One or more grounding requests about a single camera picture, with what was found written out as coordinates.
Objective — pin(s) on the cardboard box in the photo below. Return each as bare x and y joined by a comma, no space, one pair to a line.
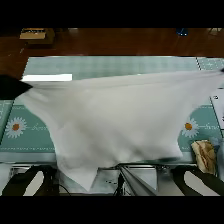
37,35

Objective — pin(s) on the white T-shirt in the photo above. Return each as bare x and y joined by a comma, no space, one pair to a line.
116,116

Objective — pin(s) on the tan patterned garment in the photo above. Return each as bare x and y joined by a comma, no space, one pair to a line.
204,155

